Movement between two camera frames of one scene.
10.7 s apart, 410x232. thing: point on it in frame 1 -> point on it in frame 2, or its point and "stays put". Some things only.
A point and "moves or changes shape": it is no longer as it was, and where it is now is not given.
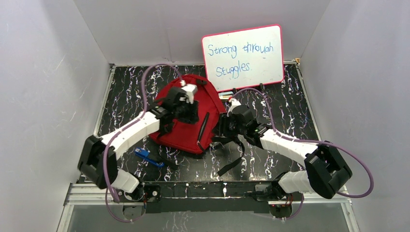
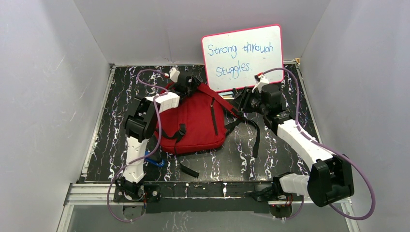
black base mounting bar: (199, 197) stays put
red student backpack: (194, 138) moves or changes shape
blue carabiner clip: (142, 153) stays put
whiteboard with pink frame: (244, 58) stays put
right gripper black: (223, 128) -> (256, 94)
